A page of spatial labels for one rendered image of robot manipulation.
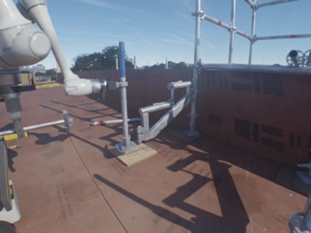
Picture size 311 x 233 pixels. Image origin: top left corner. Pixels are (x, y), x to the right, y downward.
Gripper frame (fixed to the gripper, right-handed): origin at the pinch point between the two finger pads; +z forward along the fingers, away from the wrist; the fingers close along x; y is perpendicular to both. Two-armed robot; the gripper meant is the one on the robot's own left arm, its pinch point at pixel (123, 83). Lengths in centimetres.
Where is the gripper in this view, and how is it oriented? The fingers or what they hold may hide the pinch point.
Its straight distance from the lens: 110.4
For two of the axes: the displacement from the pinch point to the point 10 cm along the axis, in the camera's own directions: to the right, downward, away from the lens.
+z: 7.8, -1.8, 6.0
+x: -6.2, -2.3, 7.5
